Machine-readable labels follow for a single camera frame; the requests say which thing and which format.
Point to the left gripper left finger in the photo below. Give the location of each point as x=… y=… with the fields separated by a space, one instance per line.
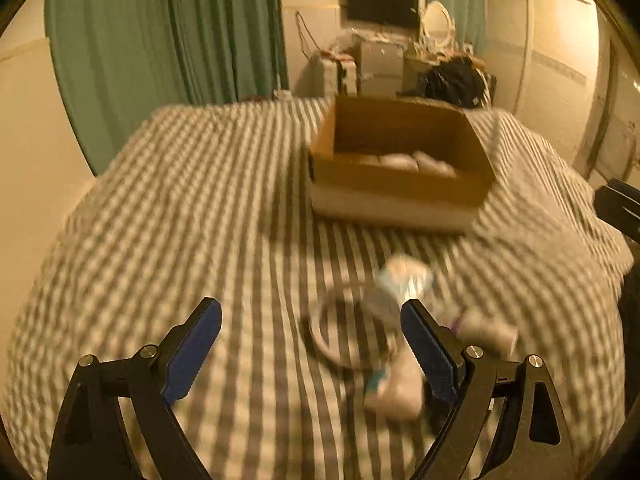
x=90 y=439

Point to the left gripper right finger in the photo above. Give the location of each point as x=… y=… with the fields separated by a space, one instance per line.
x=531 y=440

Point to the white cylindrical electric device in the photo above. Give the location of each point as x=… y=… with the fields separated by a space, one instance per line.
x=396 y=391

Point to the white sock with blue trim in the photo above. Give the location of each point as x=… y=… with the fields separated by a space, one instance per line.
x=416 y=162

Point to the blue floral tissue pack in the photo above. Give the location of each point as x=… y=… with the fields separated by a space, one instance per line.
x=401 y=279

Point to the black clothes on chair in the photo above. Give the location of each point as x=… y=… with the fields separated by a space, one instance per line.
x=457 y=82

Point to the brown cardboard box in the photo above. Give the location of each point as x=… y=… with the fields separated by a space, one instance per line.
x=390 y=197

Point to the white oval vanity mirror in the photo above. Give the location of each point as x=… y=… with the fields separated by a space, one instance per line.
x=437 y=28

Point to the checkered bed cover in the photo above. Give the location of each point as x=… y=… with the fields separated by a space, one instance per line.
x=213 y=201

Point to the silver mini fridge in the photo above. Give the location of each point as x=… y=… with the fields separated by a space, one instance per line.
x=380 y=68

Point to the white suitcase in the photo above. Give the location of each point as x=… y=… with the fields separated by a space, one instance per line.
x=336 y=74

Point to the black wall television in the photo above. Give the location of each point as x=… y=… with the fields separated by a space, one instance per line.
x=398 y=13

